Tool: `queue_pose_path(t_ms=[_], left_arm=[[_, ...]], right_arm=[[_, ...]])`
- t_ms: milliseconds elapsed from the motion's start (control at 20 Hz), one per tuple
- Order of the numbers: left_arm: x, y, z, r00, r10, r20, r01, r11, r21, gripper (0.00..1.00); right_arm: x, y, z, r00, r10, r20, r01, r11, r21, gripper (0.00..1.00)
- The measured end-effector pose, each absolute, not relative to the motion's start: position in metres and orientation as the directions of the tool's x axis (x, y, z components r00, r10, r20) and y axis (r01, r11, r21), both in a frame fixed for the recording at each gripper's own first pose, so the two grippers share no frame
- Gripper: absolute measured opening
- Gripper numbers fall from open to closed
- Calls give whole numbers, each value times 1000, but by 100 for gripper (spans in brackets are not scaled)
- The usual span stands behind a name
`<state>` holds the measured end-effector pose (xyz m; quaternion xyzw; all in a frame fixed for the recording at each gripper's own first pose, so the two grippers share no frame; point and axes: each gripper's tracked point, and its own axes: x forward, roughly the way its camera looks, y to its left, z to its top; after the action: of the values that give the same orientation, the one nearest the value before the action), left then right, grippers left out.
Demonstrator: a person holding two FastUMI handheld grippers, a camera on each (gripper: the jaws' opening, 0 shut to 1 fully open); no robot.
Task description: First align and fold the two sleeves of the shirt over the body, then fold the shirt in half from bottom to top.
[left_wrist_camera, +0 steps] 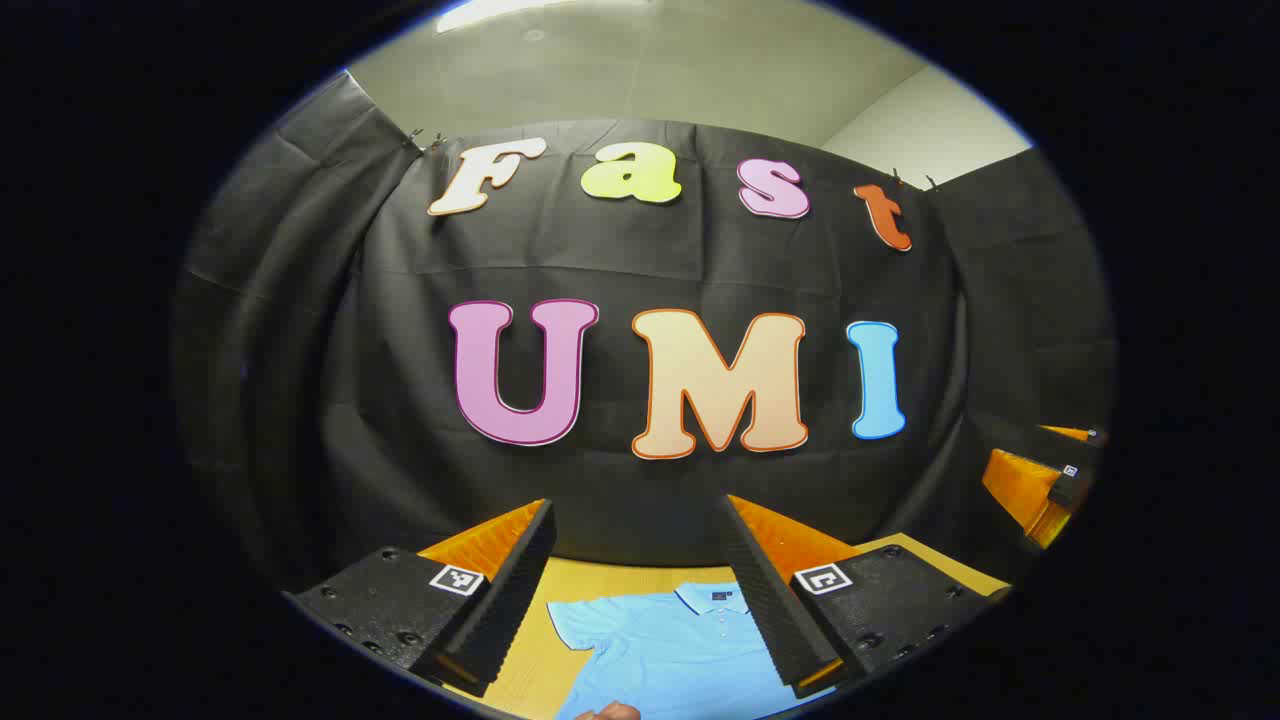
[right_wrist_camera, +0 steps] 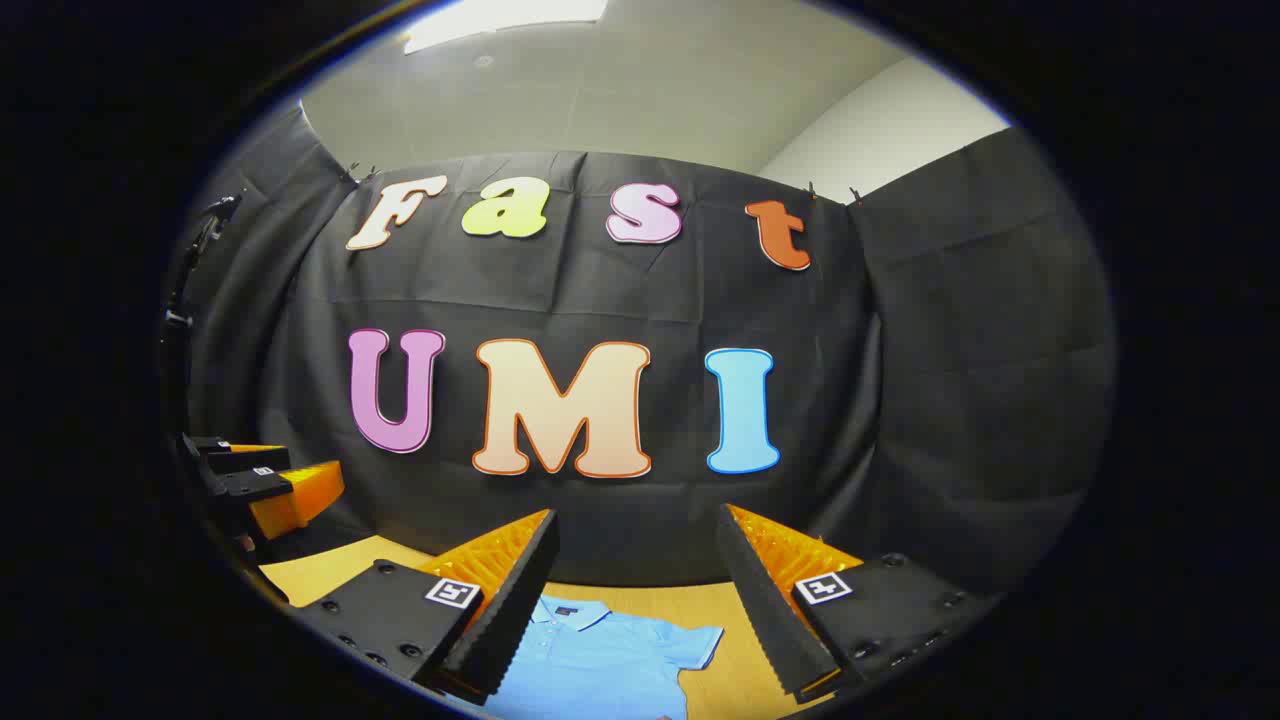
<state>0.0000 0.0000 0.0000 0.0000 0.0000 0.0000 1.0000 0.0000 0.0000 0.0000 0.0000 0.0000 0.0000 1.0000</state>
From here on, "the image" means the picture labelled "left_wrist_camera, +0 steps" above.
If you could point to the ceiling light panel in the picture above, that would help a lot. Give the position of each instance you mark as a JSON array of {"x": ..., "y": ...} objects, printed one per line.
[{"x": 490, "y": 10}]

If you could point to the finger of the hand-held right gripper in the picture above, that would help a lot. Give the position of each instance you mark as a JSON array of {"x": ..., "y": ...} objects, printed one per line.
[
  {"x": 1065, "y": 432},
  {"x": 1020, "y": 490}
]

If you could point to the black backdrop cloth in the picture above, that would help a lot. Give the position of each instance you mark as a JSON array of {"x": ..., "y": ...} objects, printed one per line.
[{"x": 650, "y": 260}]

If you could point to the light blue T-shirt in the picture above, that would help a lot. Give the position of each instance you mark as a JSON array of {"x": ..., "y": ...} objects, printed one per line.
[{"x": 670, "y": 650}]

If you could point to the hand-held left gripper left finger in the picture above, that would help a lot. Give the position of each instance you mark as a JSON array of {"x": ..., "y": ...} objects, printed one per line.
[{"x": 510, "y": 600}]

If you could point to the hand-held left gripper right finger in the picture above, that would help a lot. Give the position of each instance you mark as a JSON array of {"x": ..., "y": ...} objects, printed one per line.
[{"x": 770, "y": 610}]

